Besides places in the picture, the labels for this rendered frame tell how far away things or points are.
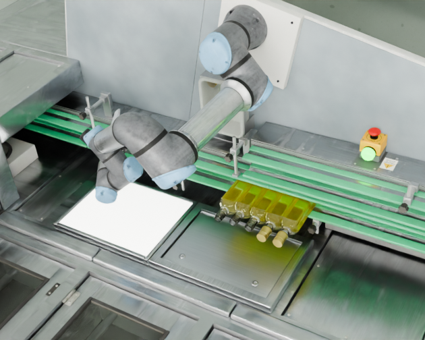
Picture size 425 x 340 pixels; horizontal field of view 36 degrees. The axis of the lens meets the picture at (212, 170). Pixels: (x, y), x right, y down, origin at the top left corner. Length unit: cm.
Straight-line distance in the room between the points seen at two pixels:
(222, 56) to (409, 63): 56
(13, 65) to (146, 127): 121
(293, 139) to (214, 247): 46
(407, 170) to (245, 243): 60
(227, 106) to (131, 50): 73
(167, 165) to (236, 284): 56
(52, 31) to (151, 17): 75
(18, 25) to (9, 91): 59
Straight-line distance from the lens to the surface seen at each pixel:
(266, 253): 225
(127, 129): 178
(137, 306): 219
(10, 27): 319
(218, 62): 201
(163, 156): 176
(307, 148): 223
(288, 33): 213
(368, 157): 215
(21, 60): 290
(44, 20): 320
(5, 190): 264
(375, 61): 209
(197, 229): 235
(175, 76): 250
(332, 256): 229
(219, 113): 191
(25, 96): 260
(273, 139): 228
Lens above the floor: 251
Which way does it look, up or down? 41 degrees down
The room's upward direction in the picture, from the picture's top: 138 degrees counter-clockwise
